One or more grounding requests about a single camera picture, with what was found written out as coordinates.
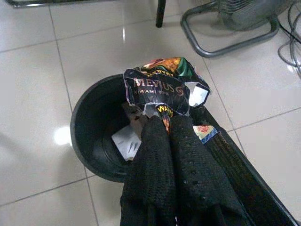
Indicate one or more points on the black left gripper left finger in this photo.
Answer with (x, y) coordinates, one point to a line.
(150, 176)

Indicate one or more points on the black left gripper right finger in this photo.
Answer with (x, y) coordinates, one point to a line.
(197, 183)

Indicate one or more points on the dark cigarette carton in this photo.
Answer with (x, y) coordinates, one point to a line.
(155, 89)

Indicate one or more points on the black round rubbish bin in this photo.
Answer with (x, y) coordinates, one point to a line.
(94, 122)

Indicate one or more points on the white packaging insert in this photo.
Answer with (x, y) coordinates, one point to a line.
(124, 141)

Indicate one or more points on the black slanted desk leg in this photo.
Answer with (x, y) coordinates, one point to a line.
(160, 14)

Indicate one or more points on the grey metal floor fan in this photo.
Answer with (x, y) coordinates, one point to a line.
(247, 14)

